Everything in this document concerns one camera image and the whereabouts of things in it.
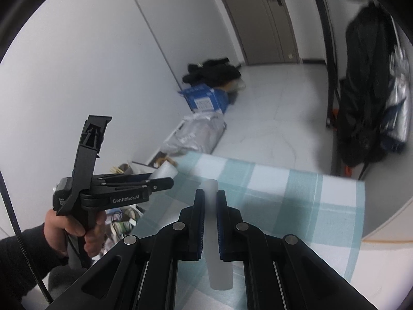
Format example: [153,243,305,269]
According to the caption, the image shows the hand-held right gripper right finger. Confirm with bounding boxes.
[217,190,379,310]

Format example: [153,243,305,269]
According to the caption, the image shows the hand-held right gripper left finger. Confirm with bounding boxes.
[48,189,206,310]

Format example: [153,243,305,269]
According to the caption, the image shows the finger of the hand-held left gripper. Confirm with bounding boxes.
[94,173,152,184]
[82,177,174,201]

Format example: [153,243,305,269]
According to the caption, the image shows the white foam wrap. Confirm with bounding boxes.
[149,163,179,181]

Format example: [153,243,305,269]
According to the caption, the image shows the translucent white plastic tube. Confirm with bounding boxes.
[202,178,233,290]

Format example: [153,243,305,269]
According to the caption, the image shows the person's left forearm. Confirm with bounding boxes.
[0,224,70,310]

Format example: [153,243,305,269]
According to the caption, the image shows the person's left hand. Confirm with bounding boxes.
[43,208,108,259]

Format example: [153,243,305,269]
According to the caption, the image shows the checked tablecloth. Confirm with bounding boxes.
[127,151,367,310]

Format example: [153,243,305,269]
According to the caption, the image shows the grey plastic mailer bag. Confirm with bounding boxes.
[161,112,226,156]

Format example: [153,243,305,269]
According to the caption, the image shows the blue cardboard box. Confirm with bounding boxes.
[177,83,230,114]

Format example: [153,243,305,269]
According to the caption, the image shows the brown paper bag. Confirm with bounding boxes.
[223,77,247,92]

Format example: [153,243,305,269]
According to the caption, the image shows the black clothes pile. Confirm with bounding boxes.
[182,57,242,84]

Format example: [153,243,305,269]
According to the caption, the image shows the grey door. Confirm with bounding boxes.
[211,0,299,67]

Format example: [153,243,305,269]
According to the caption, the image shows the black hanging jacket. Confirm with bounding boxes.
[336,2,399,167]

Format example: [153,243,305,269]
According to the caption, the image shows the black framed door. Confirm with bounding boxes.
[305,0,343,130]

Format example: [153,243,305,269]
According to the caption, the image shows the tangled cables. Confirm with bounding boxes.
[108,207,142,233]

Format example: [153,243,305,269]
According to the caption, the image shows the black cable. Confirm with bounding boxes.
[0,169,52,304]

